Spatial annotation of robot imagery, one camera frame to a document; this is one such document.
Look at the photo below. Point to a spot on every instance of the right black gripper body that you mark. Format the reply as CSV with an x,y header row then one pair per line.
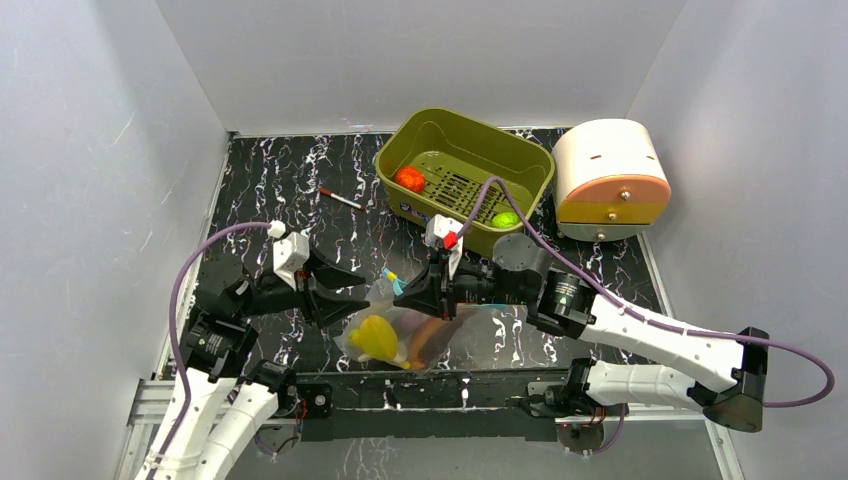
x,y
448,288

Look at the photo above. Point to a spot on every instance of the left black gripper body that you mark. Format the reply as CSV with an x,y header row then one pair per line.
x,y
272,294

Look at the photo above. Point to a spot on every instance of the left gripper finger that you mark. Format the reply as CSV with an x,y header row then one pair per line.
x,y
326,308
329,274

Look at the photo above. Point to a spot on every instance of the orange toy papaya slice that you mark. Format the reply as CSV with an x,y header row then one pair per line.
x,y
429,343

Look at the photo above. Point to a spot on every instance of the clear zip top bag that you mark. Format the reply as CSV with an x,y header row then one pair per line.
x,y
404,321

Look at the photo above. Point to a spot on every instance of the yellow green toy pepper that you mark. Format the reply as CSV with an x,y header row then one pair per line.
x,y
376,336

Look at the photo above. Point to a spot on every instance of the olive green plastic basket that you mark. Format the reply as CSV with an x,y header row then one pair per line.
x,y
457,154

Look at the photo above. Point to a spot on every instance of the yellow toy banana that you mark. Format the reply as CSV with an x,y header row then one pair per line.
x,y
401,363

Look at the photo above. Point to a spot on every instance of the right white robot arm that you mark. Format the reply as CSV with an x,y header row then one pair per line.
x,y
722,379

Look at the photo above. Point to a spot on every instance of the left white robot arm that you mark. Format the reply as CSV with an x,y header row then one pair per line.
x,y
217,408

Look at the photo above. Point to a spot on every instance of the green toy lime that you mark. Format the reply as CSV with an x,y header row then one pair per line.
x,y
506,220

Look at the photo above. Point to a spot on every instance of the marker pen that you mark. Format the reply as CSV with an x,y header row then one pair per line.
x,y
352,204

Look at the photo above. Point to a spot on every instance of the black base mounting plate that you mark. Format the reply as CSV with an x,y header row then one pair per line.
x,y
440,404

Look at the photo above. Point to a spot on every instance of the red orange toy tomato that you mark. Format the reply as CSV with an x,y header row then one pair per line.
x,y
412,179

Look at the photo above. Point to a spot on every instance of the white orange cylindrical container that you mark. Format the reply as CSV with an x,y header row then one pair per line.
x,y
610,184

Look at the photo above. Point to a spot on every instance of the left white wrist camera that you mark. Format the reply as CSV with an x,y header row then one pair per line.
x,y
290,252

